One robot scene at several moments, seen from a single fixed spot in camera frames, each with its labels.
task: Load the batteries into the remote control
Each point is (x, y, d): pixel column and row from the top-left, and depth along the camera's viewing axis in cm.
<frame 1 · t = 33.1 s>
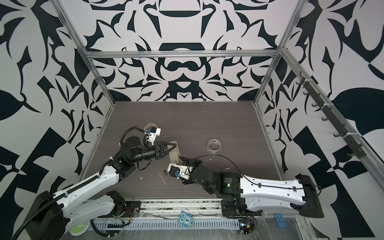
left hand: (177, 145, 69), fingers closed
right hand: (179, 159, 66), fingers open
white remote control: (174, 155, 70), point 24 cm above the table
AAA battery near front: (166, 174, 87), on the table
white masking tape roll: (149, 126, 107), point 2 cm above the table
clear tape roll: (214, 146, 98), on the table

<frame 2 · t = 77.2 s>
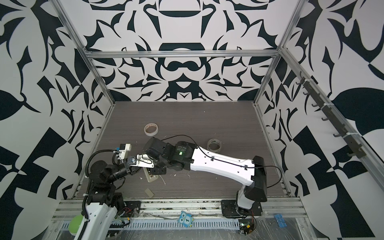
left hand: (148, 157, 69), fingers closed
right hand: (147, 160, 64), fingers open
white remote control: (150, 178, 67), point 19 cm above the table
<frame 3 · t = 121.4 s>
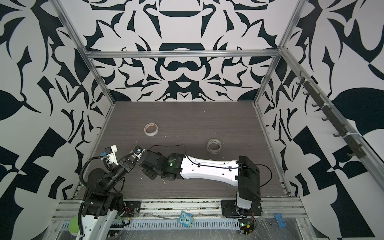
left hand: (139, 150, 70), fingers closed
right hand: (147, 163, 70), fingers open
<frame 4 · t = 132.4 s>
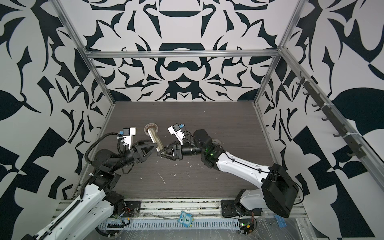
left hand: (156, 142, 62), fingers open
right hand: (160, 155, 62), fingers open
